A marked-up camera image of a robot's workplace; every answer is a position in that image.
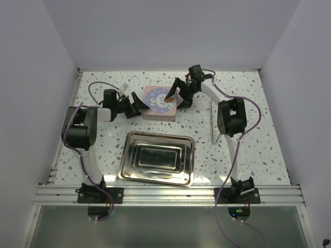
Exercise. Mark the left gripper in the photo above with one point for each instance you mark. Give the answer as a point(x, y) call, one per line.
point(137, 105)

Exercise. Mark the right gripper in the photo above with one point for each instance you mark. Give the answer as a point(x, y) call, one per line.
point(187, 100)

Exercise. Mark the cookie tin with paper cups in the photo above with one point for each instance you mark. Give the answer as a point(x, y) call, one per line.
point(156, 116)

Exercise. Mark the silver tin lid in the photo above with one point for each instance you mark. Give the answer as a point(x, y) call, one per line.
point(154, 97)

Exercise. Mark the metal tongs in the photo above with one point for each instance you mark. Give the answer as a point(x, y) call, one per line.
point(215, 134)

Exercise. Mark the steel serving tray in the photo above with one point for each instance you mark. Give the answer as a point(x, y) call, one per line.
point(158, 158)

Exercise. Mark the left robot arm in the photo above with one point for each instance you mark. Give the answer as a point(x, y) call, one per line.
point(79, 134)

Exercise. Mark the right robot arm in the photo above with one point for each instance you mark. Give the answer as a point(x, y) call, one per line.
point(231, 123)

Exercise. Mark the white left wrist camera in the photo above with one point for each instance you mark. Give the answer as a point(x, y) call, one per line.
point(122, 90)

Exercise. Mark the left black mounting bracket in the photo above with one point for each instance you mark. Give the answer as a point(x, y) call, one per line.
point(94, 196)

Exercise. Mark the black mounting bracket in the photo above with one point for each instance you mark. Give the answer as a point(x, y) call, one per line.
point(94, 196)
point(227, 197)

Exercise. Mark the right black mounting bracket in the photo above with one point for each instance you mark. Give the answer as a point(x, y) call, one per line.
point(227, 197)

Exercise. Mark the aluminium front rail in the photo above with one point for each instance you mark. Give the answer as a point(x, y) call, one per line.
point(143, 195)

